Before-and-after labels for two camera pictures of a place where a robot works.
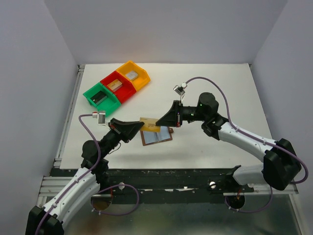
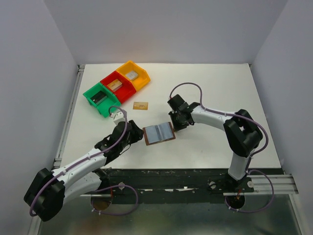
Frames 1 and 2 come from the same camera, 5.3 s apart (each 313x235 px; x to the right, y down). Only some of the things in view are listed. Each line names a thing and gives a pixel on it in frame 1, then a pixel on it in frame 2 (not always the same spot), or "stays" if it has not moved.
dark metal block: x=99 y=97 stays
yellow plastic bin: x=137 y=75 stays
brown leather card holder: x=149 y=137 stays
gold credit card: x=149 y=125 -> x=140 y=105
